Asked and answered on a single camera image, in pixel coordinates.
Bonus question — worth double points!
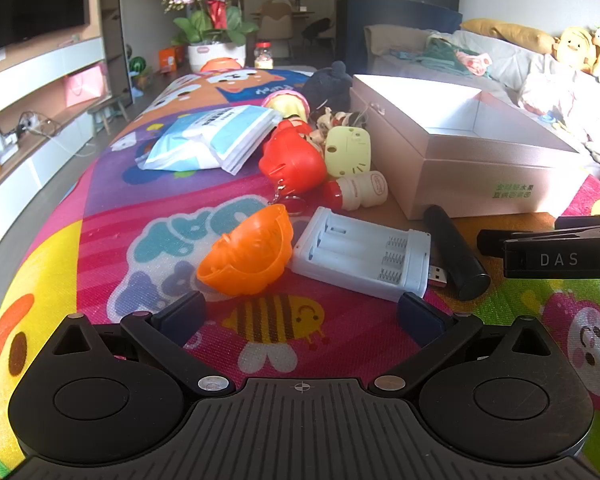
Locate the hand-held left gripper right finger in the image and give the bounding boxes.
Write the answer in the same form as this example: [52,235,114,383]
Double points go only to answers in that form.
[372,291,553,396]

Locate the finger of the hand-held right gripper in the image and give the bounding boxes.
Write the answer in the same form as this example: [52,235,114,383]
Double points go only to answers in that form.
[554,213,600,235]
[477,227,600,335]

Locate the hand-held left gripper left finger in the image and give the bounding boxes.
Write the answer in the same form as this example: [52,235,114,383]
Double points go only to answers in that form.
[50,291,231,396]

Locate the black cylinder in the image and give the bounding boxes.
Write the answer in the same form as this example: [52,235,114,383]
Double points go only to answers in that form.
[423,204,492,302]

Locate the orange plastic pumpkin shell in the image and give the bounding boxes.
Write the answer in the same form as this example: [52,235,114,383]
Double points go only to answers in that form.
[196,204,295,297]

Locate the white battery charger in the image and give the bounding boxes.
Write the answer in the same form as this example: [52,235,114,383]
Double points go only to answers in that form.
[290,206,451,304]

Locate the pink cardboard box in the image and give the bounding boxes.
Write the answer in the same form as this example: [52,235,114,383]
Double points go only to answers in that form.
[350,74,597,221]

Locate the white bottle with red cap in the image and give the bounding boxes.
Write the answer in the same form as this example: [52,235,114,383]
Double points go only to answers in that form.
[321,170,389,211]

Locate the blue white tissue packet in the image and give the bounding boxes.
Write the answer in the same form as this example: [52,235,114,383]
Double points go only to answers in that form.
[137,105,284,176]

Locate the yellow cat-shaped toy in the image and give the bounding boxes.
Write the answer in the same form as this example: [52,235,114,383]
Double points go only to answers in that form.
[324,125,374,180]

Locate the red hooded figurine keychain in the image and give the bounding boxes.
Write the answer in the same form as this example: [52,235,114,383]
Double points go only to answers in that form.
[258,119,328,217]

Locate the small doll keychain bundle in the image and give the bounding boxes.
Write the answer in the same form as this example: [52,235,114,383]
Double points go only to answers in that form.
[316,109,371,134]

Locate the yellow pink toy cup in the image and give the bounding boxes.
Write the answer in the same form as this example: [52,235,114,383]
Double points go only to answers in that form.
[262,88,311,124]

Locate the black plush toy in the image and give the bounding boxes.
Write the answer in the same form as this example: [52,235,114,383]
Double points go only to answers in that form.
[300,61,354,111]

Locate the colourful cartoon play mat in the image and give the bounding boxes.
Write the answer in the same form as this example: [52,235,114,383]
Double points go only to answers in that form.
[0,67,600,480]

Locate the white pink clothes pile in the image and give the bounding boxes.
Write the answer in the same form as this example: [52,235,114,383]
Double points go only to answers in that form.
[517,67,600,142]

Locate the yellow duck plush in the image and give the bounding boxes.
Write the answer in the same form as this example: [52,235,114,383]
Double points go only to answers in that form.
[552,26,599,74]

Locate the grey sofa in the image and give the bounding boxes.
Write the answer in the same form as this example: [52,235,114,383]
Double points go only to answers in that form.
[362,22,600,196]

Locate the pink cloth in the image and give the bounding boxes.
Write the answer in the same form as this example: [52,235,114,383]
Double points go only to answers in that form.
[455,50,493,77]

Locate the yellow pillow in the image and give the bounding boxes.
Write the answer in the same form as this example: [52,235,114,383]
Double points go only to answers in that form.
[460,18,556,55]

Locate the wooden stool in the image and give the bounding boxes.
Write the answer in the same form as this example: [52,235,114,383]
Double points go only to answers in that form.
[87,94,131,136]

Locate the green pink clothes pile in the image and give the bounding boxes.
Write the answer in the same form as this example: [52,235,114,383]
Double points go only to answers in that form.
[390,37,473,78]

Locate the pink paper bag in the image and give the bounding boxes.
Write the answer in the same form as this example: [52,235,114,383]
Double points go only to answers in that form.
[64,62,106,108]

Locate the orange pumpkin bucket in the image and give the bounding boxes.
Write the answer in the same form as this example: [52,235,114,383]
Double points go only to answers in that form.
[200,56,244,74]

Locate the orange carton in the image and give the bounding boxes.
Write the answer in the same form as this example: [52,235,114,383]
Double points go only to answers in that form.
[158,45,186,73]

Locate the pink orchid in white pot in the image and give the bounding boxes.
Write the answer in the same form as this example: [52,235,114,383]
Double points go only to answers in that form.
[162,0,261,73]

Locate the white wooden television cabinet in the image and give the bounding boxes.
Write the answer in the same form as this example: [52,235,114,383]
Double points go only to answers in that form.
[0,35,137,271]

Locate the clear jar with red lid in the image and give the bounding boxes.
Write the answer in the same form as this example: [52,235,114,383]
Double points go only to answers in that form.
[253,41,275,70]

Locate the dark blue cabinet with tank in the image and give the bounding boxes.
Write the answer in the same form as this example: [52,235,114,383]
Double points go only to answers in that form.
[336,0,461,68]

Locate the black chair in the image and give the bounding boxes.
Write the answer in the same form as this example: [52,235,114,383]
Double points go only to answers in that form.
[302,17,333,53]

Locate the beige dining chair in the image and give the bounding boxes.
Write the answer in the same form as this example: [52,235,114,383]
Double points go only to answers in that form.
[256,0,294,58]

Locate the power strip with cables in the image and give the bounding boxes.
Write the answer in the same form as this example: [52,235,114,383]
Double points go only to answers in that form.
[17,110,62,139]

